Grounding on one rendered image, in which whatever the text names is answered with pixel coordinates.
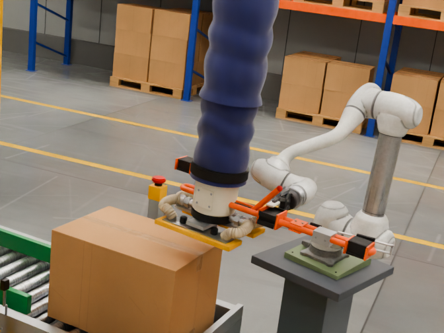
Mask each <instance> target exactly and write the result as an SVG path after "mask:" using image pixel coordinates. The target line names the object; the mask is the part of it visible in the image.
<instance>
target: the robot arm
mask: <svg viewBox="0 0 444 333"><path fill-rule="evenodd" d="M422 116H423V109H422V107H421V106H420V104H419V103H418V102H416V101H415V100H414V99H412V98H410V97H408V96H404V95H402V94H398V93H395V92H388V91H382V90H381V88H380V87H379V86H378V85H376V84H375V83H366V84H364V85H363V86H361V87H360V88H358V89H357V90H356V91H355V92H354V94H353V95H352V96H351V98H350V99H349V100H348V103H347V104H346V107H345V108H344V111H343V113H342V116H341V118H340V121H339V122H338V125H337V126H336V127H335V128H334V129H333V130H332V131H330V132H328V133H325V134H322V135H320V136H317V137H314V138H311V139H308V140H306V141H302V142H300V143H296V144H294V145H292V146H290V147H288V148H286V149H284V150H283V151H282V152H281V153H280V154H279V155H278V156H276V157H270V158H269V159H257V160H255V161H254V162H253V164H252V166H251V169H250V173H251V175H252V177H253V179H254V180H255V181H256V182H257V183H259V184H260V185H262V186H263V187H265V188H267V189H269V190H271V191H272V190H274V189H275V188H276V187H277V186H282V188H283V190H282V191H281V192H280V193H279V194H277V195H276V197H274V198H272V201H270V202H269V203H267V204H266V206H268V207H275V206H276V205H278V204H280V205H279V208H281V209H284V210H291V209H296V208H298V207H299V206H301V205H305V204H307V203H309V202H310V201H311V200H312V199H313V198H314V196H315V194H316V191H317V185H316V183H315V181H314V180H312V179H310V178H307V177H303V176H297V175H295V174H292V173H290V172H289V171H290V167H289V164H290V162H291V161H292V160H293V159H294V158H295V157H298V156H300V155H304V154H307V153H310V152H313V151H317V150H320V149H323V148H326V147H330V146H332V145H335V144H337V143H339V142H341V141H342V140H344V139H345V138H346V137H347V136H348V135H349V134H350V133H351V132H352V131H353V130H354V129H355V128H356V127H357V126H358V125H359V124H360V123H362V121H364V119H366V118H370V119H375V120H377V128H378V131H379V138H378V142H377V147H376V150H375V156H374V159H373V165H372V168H371V174H370V177H369V182H368V186H367V191H366V195H365V200H364V204H363V209H361V210H360V211H358V212H357V213H356V215H355V217H354V218H353V217H352V216H351V215H350V214H349V211H348V209H347V207H346V206H345V205H344V204H342V203H341V202H337V201H326V202H324V203H323V204H322V205H321V206H320V207H319V208H318V210H317V212H316V214H315V217H314V220H313V223H316V224H318V225H322V227H324V228H327V229H330V230H333V231H336V232H337V235H341V236H343V237H347V238H350V236H347V235H343V234H340V233H338V231H341V232H344V233H349V234H352V235H356V234H357V233H358V234H361V235H366V236H369V237H373V238H376V239H375V240H376V241H380V242H384V243H387V244H393V245H394V246H393V250H394V247H395V237H394V234H393V232H392V231H390V230H389V221H388V219H387V217H386V215H385V209H386V206H387V200H388V197H389V192H390V187H391V183H392V178H393V174H394V170H395V167H396V162H397V158H398V154H399V150H400V145H401V141H402V137H404V136H405V135H406V134H407V132H408V130H409V129H413V128H415V127H417V126H418V125H419V124H420V122H421V120H422ZM302 245H303V246H305V247H307V248H306V249H304V250H301V251H300V255H303V256H307V257H309V258H311V259H313V260H316V261H318V262H320V263H322V264H324V265H326V266H328V267H333V266H334V264H336V263H338V262H339V261H341V260H343V259H344V258H349V257H350V256H349V254H344V253H343V250H342V249H344V247H342V246H338V245H336V244H333V245H332V246H330V247H326V246H322V245H320V244H317V243H315V242H311V240H305V239H304V240H303V241H302ZM393 250H392V251H393Z"/></svg>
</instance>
